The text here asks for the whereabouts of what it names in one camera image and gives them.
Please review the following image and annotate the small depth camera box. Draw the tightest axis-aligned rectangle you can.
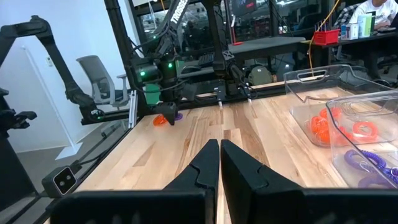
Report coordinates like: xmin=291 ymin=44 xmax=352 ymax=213
xmin=41 ymin=166 xmax=78 ymax=199

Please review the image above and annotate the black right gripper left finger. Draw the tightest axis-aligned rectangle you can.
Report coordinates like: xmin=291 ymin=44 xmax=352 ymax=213
xmin=49 ymin=139 xmax=220 ymax=224

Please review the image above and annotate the grey desk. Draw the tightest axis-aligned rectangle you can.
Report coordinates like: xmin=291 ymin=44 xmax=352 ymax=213
xmin=228 ymin=36 xmax=307 ymax=62

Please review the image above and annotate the grey office chair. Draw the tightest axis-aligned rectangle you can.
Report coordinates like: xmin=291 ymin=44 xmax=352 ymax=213
xmin=76 ymin=55 xmax=133 ymax=110

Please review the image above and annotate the silver aluminium bracket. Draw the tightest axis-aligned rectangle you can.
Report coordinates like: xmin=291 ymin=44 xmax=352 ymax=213
xmin=128 ymin=89 xmax=138 ymax=129

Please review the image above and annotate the clear plastic bin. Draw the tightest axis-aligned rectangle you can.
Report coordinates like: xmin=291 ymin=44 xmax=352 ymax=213
xmin=325 ymin=89 xmax=398 ymax=190
xmin=283 ymin=63 xmax=393 ymax=149

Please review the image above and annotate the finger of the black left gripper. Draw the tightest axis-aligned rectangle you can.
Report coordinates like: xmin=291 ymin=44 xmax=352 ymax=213
xmin=154 ymin=102 xmax=179 ymax=126

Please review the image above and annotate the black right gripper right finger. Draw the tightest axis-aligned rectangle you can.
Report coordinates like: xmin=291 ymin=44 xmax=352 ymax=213
xmin=221 ymin=139 xmax=398 ymax=224

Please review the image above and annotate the black metal rig frame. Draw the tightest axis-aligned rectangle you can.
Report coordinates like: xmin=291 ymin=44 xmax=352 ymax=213
xmin=12 ymin=0 xmax=312 ymax=224

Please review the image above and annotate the orange spring keychain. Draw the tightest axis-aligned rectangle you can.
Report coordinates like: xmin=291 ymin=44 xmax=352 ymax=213
xmin=353 ymin=120 xmax=379 ymax=140
xmin=309 ymin=115 xmax=330 ymax=138
xmin=315 ymin=129 xmax=354 ymax=147
xmin=152 ymin=113 xmax=170 ymax=127
xmin=320 ymin=107 xmax=343 ymax=121

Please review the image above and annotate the white blue box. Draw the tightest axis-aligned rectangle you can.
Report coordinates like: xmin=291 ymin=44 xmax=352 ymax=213
xmin=340 ymin=23 xmax=360 ymax=40

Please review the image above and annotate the black equipment stand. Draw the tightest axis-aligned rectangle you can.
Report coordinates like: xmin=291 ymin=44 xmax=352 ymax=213
xmin=0 ymin=86 xmax=40 ymax=212

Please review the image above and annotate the black jointed stand arm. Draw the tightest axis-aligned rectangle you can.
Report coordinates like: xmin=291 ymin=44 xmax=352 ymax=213
xmin=0 ymin=14 xmax=133 ymax=126

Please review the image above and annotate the red basket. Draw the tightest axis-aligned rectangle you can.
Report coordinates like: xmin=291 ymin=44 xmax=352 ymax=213
xmin=312 ymin=28 xmax=340 ymax=46

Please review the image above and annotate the grey green bag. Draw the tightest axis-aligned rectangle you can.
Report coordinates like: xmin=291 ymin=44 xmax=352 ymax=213
xmin=248 ymin=64 xmax=274 ymax=87

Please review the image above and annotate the yellow power cable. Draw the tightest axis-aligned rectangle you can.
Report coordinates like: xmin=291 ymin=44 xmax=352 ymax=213
xmin=307 ymin=0 xmax=341 ymax=77

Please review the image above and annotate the white green box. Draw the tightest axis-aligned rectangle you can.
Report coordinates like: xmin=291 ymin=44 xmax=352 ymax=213
xmin=357 ymin=12 xmax=374 ymax=39

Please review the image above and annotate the black office desk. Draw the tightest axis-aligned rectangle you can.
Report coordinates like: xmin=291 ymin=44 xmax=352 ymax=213
xmin=306 ymin=29 xmax=398 ymax=82

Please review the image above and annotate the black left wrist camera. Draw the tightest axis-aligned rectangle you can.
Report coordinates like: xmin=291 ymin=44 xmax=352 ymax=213
xmin=136 ymin=63 xmax=162 ymax=84

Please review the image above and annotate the green cylinder container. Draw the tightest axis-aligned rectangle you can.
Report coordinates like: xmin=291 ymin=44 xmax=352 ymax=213
xmin=144 ymin=83 xmax=162 ymax=106

